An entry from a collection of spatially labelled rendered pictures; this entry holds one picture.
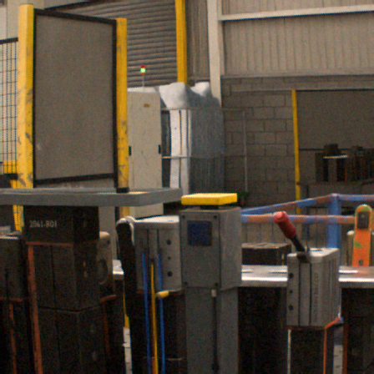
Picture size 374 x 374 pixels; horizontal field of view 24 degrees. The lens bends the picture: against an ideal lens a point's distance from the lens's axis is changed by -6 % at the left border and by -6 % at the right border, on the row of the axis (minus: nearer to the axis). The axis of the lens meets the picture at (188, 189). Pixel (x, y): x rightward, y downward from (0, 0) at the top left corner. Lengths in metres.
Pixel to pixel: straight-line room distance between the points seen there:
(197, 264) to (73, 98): 3.83
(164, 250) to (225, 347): 0.25
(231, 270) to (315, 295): 0.17
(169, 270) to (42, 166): 3.40
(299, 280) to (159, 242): 0.25
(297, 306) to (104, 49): 4.06
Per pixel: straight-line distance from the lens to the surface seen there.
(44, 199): 1.41
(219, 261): 1.31
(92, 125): 5.25
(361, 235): 1.75
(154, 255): 1.53
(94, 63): 5.29
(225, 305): 1.33
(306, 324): 1.44
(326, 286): 1.44
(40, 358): 1.50
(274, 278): 1.58
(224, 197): 1.32
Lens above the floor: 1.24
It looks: 3 degrees down
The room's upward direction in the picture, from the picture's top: 2 degrees counter-clockwise
